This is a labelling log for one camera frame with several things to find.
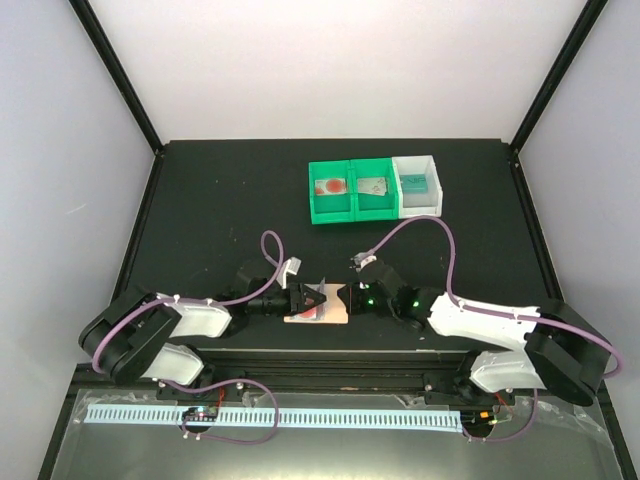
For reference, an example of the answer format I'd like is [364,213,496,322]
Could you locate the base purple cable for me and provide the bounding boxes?
[164,377,281,445]
[462,387,541,445]

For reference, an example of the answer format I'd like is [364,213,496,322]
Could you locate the left green bin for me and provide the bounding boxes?
[308,160,355,225]

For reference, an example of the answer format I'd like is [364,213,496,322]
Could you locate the black frame post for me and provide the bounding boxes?
[510,0,608,154]
[69,0,164,155]

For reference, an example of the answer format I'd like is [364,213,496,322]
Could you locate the green bin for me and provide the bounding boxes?
[308,160,355,225]
[350,157,399,222]

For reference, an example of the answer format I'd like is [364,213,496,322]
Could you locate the red circle card in bin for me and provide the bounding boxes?
[314,178,348,196]

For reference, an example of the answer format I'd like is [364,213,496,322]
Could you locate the white bin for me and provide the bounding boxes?
[391,155,443,219]

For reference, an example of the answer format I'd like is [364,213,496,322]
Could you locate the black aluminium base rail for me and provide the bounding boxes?
[99,351,533,405]

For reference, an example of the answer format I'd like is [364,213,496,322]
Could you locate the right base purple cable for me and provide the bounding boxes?
[462,387,541,445]

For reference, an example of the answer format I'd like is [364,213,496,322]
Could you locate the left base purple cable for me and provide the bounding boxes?
[164,377,281,445]

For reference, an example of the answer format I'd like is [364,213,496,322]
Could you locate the right black frame post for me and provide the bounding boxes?
[510,0,608,154]

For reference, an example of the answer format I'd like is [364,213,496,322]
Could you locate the red card black stripe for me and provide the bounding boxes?
[296,307,323,321]

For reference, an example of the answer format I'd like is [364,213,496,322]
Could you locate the middle green bin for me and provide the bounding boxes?
[350,157,399,222]

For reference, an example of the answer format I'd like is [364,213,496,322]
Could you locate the white card red circles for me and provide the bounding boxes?
[315,278,326,297]

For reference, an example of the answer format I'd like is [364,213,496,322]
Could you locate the white slotted cable duct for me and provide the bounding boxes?
[84,404,463,433]

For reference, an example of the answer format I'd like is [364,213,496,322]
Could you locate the grey patterned card in bin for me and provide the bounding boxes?
[357,177,388,196]

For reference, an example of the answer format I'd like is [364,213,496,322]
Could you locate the small circuit board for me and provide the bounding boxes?
[182,406,218,423]
[460,410,501,426]

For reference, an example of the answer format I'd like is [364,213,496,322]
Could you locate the beige card holder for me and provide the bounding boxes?
[284,283,349,325]

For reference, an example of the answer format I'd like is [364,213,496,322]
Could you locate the teal card in bin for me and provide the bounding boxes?
[399,174,428,194]

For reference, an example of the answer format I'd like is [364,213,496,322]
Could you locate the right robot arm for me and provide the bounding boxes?
[338,260,611,406]

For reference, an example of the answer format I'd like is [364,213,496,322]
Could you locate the right small circuit board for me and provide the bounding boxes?
[460,410,501,426]

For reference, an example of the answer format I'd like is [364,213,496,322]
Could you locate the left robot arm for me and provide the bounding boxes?
[78,257,327,399]

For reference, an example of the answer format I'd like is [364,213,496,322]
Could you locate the left small circuit board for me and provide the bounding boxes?
[182,406,218,423]

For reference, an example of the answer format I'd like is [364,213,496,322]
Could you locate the left black frame post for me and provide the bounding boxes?
[69,0,164,155]

